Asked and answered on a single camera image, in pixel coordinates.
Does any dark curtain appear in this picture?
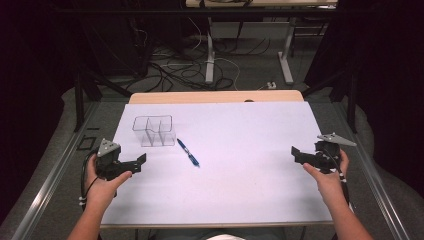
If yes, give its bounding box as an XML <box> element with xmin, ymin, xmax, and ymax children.
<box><xmin>304</xmin><ymin>0</ymin><xmax>424</xmax><ymax>198</ymax></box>
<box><xmin>0</xmin><ymin>0</ymin><xmax>84</xmax><ymax>224</ymax></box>

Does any person's clothing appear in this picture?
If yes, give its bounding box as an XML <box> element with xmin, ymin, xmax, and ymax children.
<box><xmin>146</xmin><ymin>227</ymin><xmax>288</xmax><ymax>240</ymax></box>

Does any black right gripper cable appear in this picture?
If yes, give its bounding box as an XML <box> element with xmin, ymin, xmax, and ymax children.
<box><xmin>320</xmin><ymin>146</ymin><xmax>352</xmax><ymax>209</ymax></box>

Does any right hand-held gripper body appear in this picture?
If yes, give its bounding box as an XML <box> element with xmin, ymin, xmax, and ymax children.
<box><xmin>313</xmin><ymin>132</ymin><xmax>358</xmax><ymax>175</ymax></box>

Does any black metal stand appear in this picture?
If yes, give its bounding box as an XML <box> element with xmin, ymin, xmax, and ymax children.
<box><xmin>73</xmin><ymin>64</ymin><xmax>134</xmax><ymax>133</ymax></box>
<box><xmin>301</xmin><ymin>63</ymin><xmax>359</xmax><ymax>125</ymax></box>

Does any white table mat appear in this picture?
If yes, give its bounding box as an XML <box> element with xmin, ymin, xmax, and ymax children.
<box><xmin>101</xmin><ymin>101</ymin><xmax>334</xmax><ymax>226</ymax></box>

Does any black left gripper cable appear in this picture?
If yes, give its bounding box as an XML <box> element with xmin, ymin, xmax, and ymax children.
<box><xmin>78</xmin><ymin>148</ymin><xmax>102</xmax><ymax>212</ymax></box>

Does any clear plastic divided organizer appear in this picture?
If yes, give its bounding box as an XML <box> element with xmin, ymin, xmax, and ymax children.
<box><xmin>131</xmin><ymin>114</ymin><xmax>177</xmax><ymax>148</ymax></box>

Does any person's right hand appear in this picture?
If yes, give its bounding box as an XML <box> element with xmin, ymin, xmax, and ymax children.
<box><xmin>302</xmin><ymin>149</ymin><xmax>350</xmax><ymax>209</ymax></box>

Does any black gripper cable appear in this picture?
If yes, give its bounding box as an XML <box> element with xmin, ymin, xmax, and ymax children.
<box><xmin>78</xmin><ymin>148</ymin><xmax>102</xmax><ymax>212</ymax></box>
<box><xmin>320</xmin><ymin>146</ymin><xmax>352</xmax><ymax>209</ymax></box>

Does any tangle of floor cables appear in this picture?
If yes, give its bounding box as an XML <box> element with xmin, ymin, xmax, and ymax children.
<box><xmin>126</xmin><ymin>16</ymin><xmax>272</xmax><ymax>94</ymax></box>

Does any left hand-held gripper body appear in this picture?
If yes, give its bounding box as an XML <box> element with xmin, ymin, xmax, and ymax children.
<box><xmin>95</xmin><ymin>138</ymin><xmax>134</xmax><ymax>182</ymax></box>

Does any white-legged desk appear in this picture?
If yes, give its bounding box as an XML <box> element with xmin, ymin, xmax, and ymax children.
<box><xmin>185</xmin><ymin>0</ymin><xmax>338</xmax><ymax>86</ymax></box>

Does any person's left hand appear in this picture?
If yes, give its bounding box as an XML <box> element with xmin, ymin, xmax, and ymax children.
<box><xmin>84</xmin><ymin>162</ymin><xmax>133</xmax><ymax>214</ymax></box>

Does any aluminium rail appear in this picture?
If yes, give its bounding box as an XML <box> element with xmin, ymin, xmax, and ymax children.
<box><xmin>9</xmin><ymin>101</ymin><xmax>101</xmax><ymax>240</ymax></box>
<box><xmin>331</xmin><ymin>101</ymin><xmax>413</xmax><ymax>240</ymax></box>

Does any blue pen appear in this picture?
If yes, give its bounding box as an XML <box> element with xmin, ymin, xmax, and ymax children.
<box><xmin>176</xmin><ymin>137</ymin><xmax>201</xmax><ymax>168</ymax></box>

